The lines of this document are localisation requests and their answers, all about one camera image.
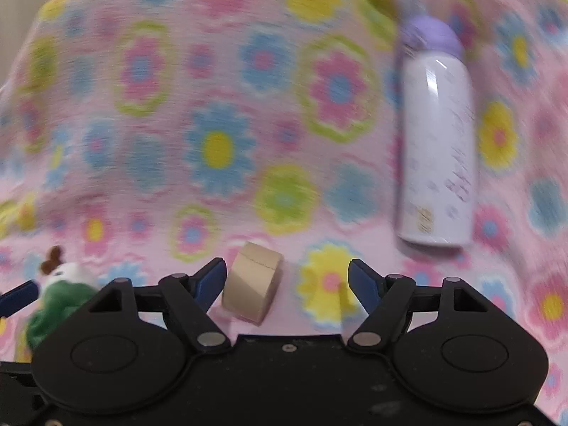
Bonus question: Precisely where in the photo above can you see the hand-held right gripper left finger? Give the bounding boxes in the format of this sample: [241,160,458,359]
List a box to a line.
[82,258,231,350]

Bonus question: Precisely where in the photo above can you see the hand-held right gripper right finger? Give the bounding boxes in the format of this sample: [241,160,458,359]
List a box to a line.
[346,257,493,350]

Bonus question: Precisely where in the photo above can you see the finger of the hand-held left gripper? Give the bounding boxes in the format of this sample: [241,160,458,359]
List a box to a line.
[0,280,40,319]

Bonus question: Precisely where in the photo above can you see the beige tape roll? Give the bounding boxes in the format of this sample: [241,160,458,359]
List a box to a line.
[222,242,285,324]

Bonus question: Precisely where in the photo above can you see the green plush toy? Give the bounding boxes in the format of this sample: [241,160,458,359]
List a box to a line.
[26,245,102,352]

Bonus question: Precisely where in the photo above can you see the purple white bottle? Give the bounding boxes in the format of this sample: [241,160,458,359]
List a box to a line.
[394,13,481,249]

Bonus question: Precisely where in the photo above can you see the pink floral fleece blanket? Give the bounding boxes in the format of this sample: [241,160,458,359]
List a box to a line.
[0,0,568,426]

